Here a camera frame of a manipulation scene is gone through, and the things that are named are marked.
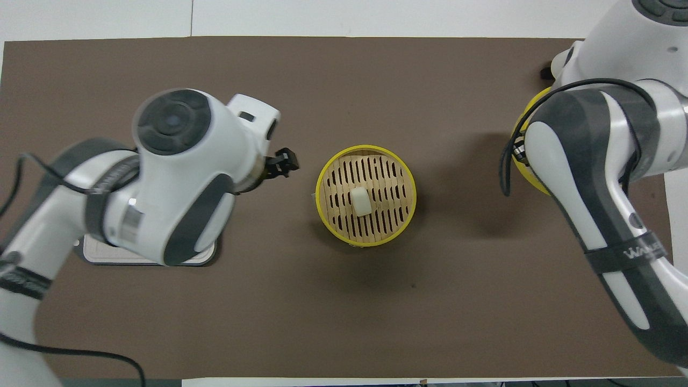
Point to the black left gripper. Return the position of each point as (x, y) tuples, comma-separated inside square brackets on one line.
[(258, 172)]

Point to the white steamed bun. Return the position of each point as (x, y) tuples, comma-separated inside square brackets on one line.
[(362, 201)]

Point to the yellow-rimmed mesh steamer lid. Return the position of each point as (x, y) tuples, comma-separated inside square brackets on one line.
[(524, 115)]

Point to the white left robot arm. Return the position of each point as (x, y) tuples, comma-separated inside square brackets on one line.
[(177, 183)]

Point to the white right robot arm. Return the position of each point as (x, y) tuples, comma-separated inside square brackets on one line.
[(591, 161)]

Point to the yellow steamer lid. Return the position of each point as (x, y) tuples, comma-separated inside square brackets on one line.
[(371, 236)]

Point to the brown table mat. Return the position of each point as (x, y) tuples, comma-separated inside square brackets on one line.
[(344, 312)]

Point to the black cup rack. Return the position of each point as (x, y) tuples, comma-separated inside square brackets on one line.
[(545, 72)]

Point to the white plastic cup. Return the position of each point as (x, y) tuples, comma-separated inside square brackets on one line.
[(560, 67)]

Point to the white cutting board grey frame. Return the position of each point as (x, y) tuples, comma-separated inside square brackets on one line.
[(134, 259)]

